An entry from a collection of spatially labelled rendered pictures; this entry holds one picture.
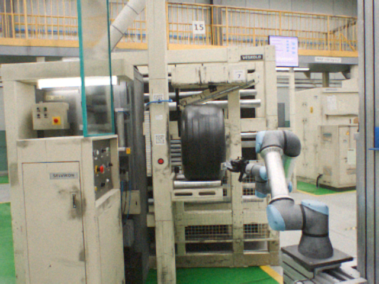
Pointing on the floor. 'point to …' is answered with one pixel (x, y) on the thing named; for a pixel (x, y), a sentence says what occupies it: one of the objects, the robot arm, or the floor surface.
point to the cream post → (159, 178)
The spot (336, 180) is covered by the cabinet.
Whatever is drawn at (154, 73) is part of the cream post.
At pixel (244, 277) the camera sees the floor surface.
